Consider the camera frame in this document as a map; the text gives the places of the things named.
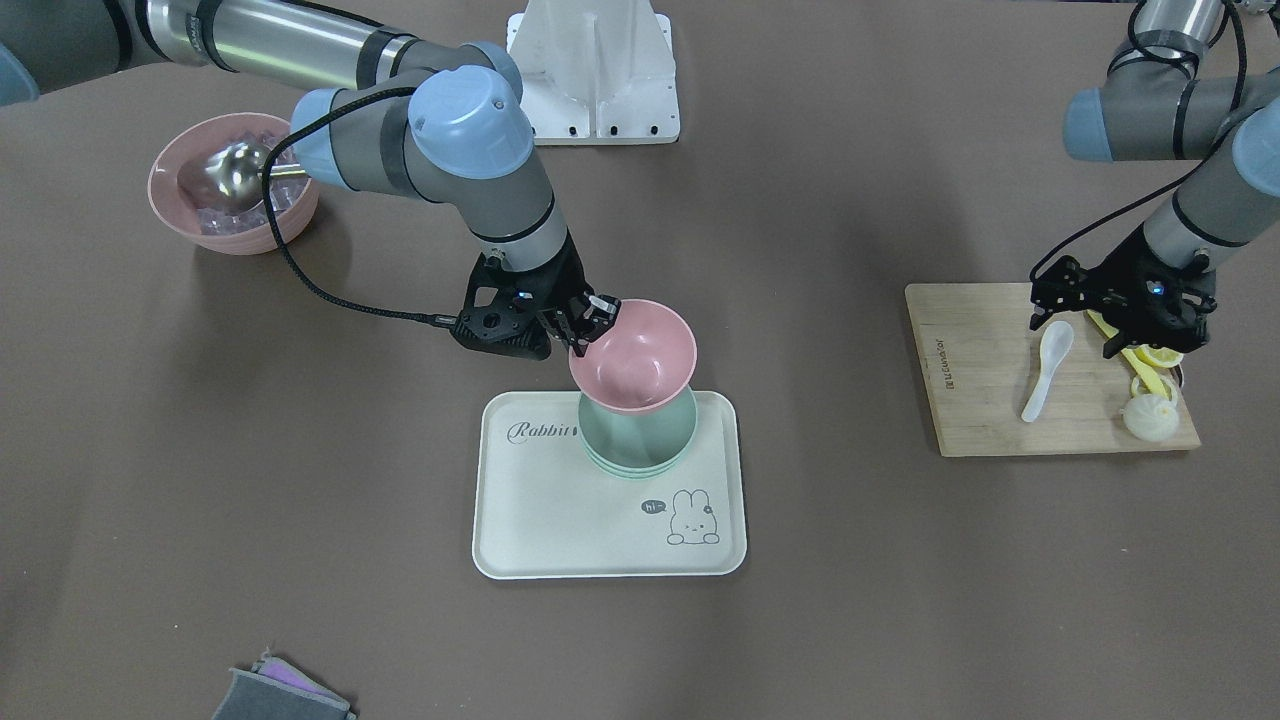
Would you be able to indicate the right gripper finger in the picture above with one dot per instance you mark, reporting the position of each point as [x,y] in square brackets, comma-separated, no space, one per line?
[562,326]
[599,316]

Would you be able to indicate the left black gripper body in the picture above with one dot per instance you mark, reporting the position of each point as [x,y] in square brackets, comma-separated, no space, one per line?
[1128,281]

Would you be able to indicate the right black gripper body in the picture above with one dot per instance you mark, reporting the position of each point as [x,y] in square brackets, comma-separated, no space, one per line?
[556,285]

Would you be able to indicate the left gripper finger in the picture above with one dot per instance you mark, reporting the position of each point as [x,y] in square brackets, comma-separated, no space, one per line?
[1118,342]
[1041,315]

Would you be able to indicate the white ceramic spoon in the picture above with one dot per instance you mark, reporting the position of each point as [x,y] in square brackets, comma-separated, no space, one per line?
[1054,346]

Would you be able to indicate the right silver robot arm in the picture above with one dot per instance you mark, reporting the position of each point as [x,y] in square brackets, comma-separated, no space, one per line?
[382,111]

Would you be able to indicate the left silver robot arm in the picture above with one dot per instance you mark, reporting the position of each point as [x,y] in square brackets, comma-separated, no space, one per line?
[1155,106]

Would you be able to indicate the pink ice bowl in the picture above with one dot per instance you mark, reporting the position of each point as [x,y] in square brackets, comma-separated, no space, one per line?
[246,233]

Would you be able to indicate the lemon slice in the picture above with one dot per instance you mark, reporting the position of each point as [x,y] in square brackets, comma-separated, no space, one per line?
[1159,357]

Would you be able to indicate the wooden cutting board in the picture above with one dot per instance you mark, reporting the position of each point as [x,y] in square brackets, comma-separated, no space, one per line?
[980,363]

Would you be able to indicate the green stacked bowls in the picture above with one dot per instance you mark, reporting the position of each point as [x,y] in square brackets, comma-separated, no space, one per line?
[638,446]

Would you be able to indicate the cream rabbit tray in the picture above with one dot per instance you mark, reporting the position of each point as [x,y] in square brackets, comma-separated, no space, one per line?
[545,510]

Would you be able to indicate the metal ice scoop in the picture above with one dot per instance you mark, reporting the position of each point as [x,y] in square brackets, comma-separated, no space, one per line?
[228,180]

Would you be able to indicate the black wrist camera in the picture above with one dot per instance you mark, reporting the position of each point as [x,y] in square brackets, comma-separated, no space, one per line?
[500,321]

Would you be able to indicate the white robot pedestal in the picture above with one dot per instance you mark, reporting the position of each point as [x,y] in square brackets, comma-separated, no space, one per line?
[596,73]

